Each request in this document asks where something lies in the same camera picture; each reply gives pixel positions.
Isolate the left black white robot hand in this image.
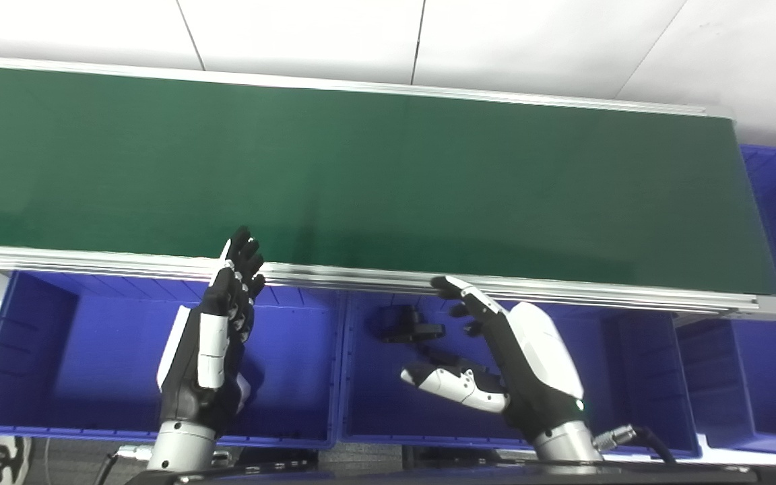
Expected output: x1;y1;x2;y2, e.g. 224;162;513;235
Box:
157;226;266;432

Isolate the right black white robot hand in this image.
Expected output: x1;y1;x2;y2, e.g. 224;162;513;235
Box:
400;275;585;445

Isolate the black flanged metal part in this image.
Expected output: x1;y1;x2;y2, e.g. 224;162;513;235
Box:
369;304;446;343

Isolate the green conveyor belt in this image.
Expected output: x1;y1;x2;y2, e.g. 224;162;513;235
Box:
0;55;776;321

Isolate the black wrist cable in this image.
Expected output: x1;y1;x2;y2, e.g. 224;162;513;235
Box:
95;445;154;485
593;424;678;464

